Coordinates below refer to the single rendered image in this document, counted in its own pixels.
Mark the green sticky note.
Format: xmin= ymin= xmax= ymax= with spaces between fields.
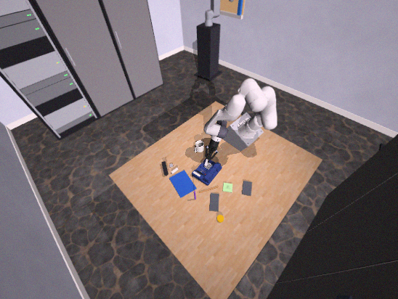
xmin=223 ymin=183 xmax=232 ymax=192

